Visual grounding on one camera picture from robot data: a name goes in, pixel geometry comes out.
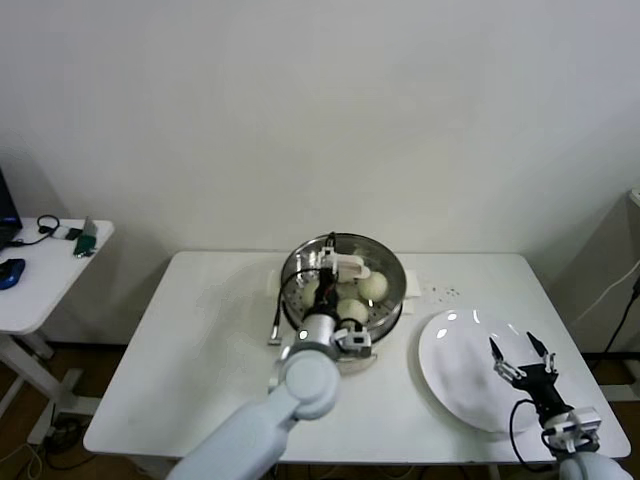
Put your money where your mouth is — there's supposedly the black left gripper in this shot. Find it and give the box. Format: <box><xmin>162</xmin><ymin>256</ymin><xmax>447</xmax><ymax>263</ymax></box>
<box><xmin>313</xmin><ymin>230</ymin><xmax>342</xmax><ymax>317</ymax></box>

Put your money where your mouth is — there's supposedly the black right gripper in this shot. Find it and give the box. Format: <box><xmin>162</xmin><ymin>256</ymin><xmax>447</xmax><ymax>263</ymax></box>
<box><xmin>488</xmin><ymin>330</ymin><xmax>574</xmax><ymax>426</ymax></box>

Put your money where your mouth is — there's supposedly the glass lid with cream handle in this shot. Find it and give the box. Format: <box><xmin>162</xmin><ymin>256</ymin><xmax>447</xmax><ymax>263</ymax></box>
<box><xmin>278</xmin><ymin>230</ymin><xmax>407</xmax><ymax>346</ymax></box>

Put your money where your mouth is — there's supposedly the white steamed baozi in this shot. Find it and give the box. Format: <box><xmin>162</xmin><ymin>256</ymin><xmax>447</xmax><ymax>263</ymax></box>
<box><xmin>299</xmin><ymin>282</ymin><xmax>322</xmax><ymax>309</ymax></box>
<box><xmin>358</xmin><ymin>271</ymin><xmax>390</xmax><ymax>303</ymax></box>
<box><xmin>335</xmin><ymin>298</ymin><xmax>370</xmax><ymax>329</ymax></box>

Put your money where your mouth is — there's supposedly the perforated steel steamer basket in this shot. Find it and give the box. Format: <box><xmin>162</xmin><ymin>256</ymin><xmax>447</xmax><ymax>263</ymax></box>
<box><xmin>277</xmin><ymin>232</ymin><xmax>407</xmax><ymax>348</ymax></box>

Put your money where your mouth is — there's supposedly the white round plate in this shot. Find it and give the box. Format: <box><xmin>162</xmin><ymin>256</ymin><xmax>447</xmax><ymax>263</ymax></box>
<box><xmin>417</xmin><ymin>308</ymin><xmax>551</xmax><ymax>435</ymax></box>

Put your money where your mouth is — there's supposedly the white electric cooking pot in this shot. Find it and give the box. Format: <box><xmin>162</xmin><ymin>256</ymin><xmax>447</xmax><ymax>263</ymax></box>
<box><xmin>263</xmin><ymin>267</ymin><xmax>424</xmax><ymax>377</ymax></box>

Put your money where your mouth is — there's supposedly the white furniture floor base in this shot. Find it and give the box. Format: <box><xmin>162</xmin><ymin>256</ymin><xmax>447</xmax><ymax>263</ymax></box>
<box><xmin>597</xmin><ymin>357</ymin><xmax>640</xmax><ymax>402</ymax></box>

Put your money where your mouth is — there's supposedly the green circuit board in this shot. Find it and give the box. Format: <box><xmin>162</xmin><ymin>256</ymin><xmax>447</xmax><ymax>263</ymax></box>
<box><xmin>73</xmin><ymin>215</ymin><xmax>97</xmax><ymax>260</ymax></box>

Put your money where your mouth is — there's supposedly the white side table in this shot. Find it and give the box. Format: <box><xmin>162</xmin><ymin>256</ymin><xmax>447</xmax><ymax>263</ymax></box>
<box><xmin>0</xmin><ymin>218</ymin><xmax>115</xmax><ymax>446</ymax></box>

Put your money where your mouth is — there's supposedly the blue computer mouse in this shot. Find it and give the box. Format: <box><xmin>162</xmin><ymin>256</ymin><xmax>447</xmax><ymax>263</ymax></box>
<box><xmin>0</xmin><ymin>257</ymin><xmax>26</xmax><ymax>292</ymax></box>

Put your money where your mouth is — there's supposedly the black laptop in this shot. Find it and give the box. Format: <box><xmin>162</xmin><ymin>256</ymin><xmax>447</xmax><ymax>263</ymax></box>
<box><xmin>0</xmin><ymin>169</ymin><xmax>23</xmax><ymax>249</ymax></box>

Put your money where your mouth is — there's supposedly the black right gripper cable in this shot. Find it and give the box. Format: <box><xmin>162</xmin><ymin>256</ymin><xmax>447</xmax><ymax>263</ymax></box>
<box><xmin>509</xmin><ymin>397</ymin><xmax>556</xmax><ymax>474</ymax></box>

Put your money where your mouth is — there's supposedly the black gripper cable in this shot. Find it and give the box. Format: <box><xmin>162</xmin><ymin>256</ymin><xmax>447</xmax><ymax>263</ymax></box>
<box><xmin>268</xmin><ymin>269</ymin><xmax>324</xmax><ymax>348</ymax></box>
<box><xmin>509</xmin><ymin>397</ymin><xmax>556</xmax><ymax>474</ymax></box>

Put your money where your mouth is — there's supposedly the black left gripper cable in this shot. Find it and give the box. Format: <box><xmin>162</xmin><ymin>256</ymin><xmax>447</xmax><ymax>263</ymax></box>
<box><xmin>268</xmin><ymin>269</ymin><xmax>324</xmax><ymax>348</ymax></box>

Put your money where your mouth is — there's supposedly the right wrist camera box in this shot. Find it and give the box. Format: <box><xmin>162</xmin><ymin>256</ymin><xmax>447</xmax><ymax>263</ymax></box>
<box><xmin>542</xmin><ymin>406</ymin><xmax>601</xmax><ymax>454</ymax></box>

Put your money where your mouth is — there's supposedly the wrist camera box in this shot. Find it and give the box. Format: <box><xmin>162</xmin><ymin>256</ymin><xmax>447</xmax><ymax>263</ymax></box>
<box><xmin>333</xmin><ymin>324</ymin><xmax>374</xmax><ymax>360</ymax></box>
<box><xmin>542</xmin><ymin>406</ymin><xmax>601</xmax><ymax>454</ymax></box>

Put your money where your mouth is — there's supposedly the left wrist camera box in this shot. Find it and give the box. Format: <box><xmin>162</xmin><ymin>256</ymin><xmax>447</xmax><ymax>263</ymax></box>
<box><xmin>333</xmin><ymin>324</ymin><xmax>374</xmax><ymax>360</ymax></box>

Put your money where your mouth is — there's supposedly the white wall cable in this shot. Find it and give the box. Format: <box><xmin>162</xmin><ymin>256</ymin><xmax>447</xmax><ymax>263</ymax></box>
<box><xmin>574</xmin><ymin>259</ymin><xmax>640</xmax><ymax>324</ymax></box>

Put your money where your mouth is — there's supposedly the black power cable with adapter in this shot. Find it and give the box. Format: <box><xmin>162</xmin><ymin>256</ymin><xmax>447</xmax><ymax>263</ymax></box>
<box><xmin>601</xmin><ymin>273</ymin><xmax>640</xmax><ymax>354</ymax></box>

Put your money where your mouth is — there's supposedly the black looped cable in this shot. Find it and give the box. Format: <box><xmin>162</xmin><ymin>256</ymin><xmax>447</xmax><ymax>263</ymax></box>
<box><xmin>9</xmin><ymin>214</ymin><xmax>62</xmax><ymax>247</ymax></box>

